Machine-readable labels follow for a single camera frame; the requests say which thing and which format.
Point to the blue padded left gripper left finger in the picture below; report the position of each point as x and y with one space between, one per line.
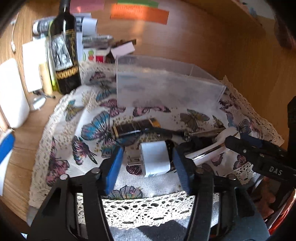
111 169

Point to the butterfly print lace cloth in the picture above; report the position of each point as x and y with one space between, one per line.
146 111

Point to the silver metal tube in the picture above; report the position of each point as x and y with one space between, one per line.
207 134

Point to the white rounded device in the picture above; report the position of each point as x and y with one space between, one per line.
14 103

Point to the blue white box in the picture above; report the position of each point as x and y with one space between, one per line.
7 144

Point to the clear plastic storage box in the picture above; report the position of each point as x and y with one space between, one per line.
144 81

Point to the white paper sheet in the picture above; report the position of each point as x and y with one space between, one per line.
34 54

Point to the white card box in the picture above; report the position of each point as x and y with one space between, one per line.
122 50

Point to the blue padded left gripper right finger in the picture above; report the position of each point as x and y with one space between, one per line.
183 167

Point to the orange sticky note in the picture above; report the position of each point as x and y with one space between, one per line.
139 12

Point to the small round mirror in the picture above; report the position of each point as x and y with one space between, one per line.
37 103

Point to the green sticky note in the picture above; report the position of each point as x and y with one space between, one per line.
152 4

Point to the stack of booklets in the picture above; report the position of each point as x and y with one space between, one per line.
96 48

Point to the dark wine bottle elephant label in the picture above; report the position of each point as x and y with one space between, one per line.
62 33

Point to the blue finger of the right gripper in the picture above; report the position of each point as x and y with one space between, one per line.
251 140

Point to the pink sticky note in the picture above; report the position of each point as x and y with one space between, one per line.
86 6

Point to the white power plug adapter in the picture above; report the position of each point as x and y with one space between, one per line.
149 159

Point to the black gold lighter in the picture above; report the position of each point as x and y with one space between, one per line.
135 127

